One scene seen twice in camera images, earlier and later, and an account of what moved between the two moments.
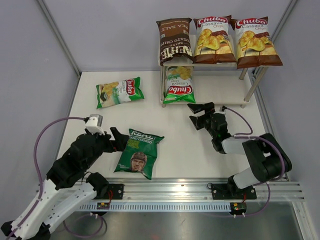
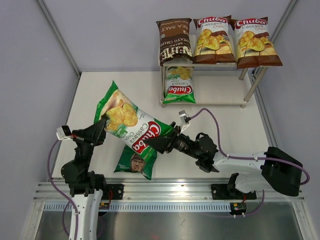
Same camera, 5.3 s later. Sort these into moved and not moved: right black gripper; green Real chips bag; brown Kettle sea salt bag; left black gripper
Moved: right black gripper; left black gripper
Not moved: brown Kettle sea salt bag; green Real chips bag
